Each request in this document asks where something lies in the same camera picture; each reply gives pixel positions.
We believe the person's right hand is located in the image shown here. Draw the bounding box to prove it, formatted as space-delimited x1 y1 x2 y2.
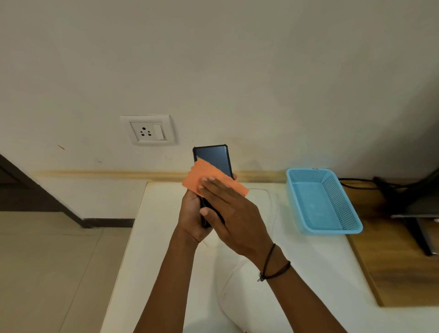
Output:
198 176 277 267

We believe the person's left hand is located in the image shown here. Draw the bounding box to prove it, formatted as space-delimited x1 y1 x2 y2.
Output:
177 188 215 244

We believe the white charging cable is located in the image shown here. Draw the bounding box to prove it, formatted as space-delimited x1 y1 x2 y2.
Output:
202 187 282 333

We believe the orange cleaning cloth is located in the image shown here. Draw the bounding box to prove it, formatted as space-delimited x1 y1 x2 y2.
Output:
182 159 250 198

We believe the black smartphone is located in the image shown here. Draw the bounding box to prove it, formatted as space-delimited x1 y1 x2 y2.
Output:
192 144 235 230

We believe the person's right forearm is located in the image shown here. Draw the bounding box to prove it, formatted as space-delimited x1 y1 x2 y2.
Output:
259 252 347 333

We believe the person's left forearm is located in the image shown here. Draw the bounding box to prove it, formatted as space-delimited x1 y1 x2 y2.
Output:
133 228 199 333

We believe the blue plastic basket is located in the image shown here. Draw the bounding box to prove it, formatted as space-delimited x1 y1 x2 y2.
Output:
286 167 364 236

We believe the wooden board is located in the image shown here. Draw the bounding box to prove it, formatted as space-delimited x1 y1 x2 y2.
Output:
337 178 439 308

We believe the dark wooden door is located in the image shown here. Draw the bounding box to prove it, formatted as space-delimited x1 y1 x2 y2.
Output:
0 153 85 227

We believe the black television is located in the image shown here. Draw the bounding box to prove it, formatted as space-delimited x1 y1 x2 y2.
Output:
373 168 439 257

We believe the black thread bracelet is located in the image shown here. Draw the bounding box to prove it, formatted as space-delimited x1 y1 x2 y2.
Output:
257 243 291 283

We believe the white wall socket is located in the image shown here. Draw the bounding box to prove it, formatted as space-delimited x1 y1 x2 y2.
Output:
120 115 176 146

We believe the black power cable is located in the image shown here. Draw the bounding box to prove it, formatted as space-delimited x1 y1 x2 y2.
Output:
337 177 412 190

